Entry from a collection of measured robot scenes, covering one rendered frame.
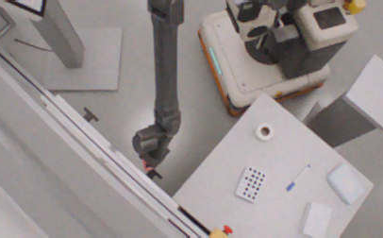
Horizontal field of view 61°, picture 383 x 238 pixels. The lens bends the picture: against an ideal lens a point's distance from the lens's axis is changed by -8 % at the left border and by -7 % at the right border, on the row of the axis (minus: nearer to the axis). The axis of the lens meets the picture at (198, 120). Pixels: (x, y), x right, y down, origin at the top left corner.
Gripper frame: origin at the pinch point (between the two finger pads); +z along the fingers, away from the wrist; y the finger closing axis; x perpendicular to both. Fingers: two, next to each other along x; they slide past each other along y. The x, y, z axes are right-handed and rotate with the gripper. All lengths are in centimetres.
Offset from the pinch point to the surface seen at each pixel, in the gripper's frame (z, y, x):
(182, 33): 24, -121, -58
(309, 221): -6, -25, 60
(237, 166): -1.7, -27.3, 24.5
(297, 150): -14, -45, 40
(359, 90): -37, -78, 47
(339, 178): -17, -43, 60
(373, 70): -45, -89, 47
